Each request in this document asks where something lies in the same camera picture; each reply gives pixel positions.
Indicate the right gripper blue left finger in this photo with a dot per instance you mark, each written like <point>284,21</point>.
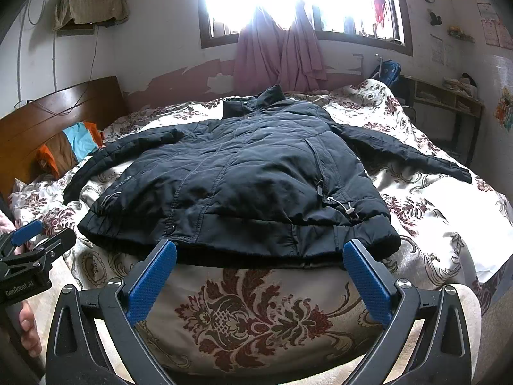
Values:
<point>75,353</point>

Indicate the brown wooden headboard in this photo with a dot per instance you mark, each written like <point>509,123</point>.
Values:
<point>23,131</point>

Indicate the person's left hand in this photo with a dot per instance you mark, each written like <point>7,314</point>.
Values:
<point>30,338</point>

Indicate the colourful wall sticker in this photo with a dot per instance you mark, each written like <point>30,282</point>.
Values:
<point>504,110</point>

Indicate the blue backpack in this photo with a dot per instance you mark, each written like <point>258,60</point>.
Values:
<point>387,72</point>

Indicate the purple window curtain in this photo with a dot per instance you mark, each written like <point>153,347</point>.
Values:
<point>268,54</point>

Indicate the red garment outside window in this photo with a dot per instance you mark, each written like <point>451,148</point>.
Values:
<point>380,11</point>

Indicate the floral satin bed quilt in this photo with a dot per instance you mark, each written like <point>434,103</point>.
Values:
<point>257,322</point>

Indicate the wooden desk with shelves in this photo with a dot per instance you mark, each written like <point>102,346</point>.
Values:
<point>451,119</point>

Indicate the black puffer jacket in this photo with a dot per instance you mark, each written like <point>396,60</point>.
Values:
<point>273,183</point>

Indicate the orange blue brown pillow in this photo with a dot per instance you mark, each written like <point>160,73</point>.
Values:
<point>67,148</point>

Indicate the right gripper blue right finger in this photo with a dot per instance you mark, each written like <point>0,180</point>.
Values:
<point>442,352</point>

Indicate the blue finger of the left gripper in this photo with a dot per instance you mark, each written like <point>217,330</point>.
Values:
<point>11,241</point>
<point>52,248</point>

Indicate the dark framed window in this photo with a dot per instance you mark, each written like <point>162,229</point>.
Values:
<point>350,21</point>

